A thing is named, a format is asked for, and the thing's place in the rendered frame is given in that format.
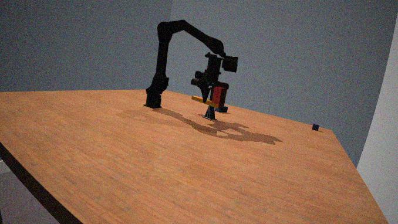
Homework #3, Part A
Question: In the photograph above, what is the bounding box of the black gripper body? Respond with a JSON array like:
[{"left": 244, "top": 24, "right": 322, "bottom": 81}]
[{"left": 191, "top": 68, "right": 229, "bottom": 89}]

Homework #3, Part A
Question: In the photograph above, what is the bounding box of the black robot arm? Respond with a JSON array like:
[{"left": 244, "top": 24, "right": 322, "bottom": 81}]
[{"left": 144, "top": 20, "right": 238, "bottom": 108}]

